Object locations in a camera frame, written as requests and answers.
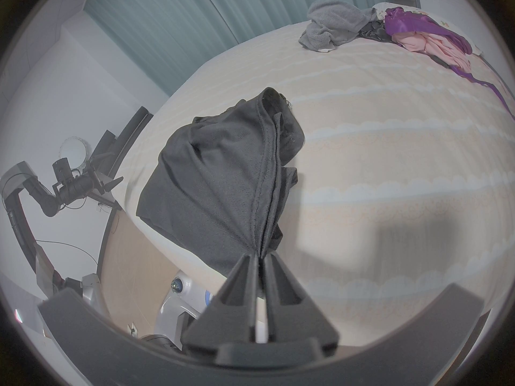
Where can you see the pink garment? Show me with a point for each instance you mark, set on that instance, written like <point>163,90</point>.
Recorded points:
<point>430,46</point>

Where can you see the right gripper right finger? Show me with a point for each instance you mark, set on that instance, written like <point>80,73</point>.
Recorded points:
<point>293,312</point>

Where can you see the bed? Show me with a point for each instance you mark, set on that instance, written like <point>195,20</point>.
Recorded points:
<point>382,155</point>

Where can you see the white printed pillow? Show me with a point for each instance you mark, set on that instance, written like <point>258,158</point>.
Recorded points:
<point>379,7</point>

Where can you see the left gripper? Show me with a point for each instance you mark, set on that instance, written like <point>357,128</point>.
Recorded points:
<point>86,182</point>

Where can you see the black T-shirt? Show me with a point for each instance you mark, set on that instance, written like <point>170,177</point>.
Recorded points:
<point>225,175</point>

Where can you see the black chest of drawers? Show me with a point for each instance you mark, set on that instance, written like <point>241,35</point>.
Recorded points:
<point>128,135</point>

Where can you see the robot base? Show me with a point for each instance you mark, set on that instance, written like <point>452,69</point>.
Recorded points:
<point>185,300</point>

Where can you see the round white-framed mirror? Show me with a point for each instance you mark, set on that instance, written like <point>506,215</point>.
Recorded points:
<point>74,151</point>

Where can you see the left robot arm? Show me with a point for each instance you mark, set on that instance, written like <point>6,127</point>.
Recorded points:
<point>20,183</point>

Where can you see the black shiny garment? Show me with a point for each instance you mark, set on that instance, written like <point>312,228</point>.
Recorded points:
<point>374,30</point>

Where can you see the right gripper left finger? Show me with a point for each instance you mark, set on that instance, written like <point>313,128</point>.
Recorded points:
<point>229,312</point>

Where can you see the grey garment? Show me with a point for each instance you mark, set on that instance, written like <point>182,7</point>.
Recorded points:
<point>334,20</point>

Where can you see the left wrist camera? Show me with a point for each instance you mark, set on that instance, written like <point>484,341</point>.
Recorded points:
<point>61,168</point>

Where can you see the purple garment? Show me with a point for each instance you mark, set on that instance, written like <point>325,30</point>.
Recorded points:
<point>410,20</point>

